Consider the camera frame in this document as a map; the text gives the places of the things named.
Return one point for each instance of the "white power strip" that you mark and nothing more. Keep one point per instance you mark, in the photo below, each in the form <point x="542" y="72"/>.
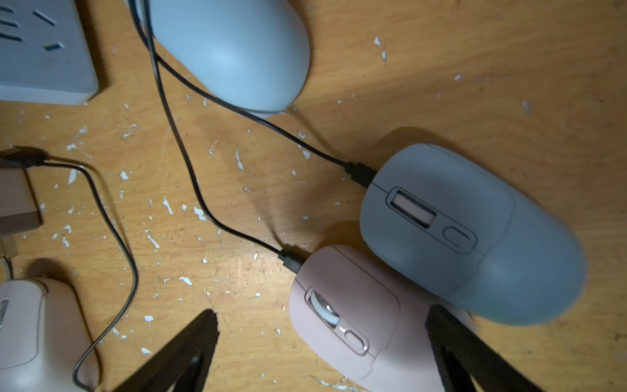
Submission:
<point x="45" y="56"/>

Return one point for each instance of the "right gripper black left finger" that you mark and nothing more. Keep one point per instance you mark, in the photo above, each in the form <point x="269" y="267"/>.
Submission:
<point x="184" y="363"/>

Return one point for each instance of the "light blue mouse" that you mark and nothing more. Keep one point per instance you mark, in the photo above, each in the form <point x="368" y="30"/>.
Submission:
<point x="251" y="54"/>

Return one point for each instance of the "grey blue mouse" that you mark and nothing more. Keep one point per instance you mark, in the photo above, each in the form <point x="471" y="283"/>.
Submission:
<point x="462" y="233"/>

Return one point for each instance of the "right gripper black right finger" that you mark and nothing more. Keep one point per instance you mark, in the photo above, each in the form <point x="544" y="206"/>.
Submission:
<point x="464" y="361"/>

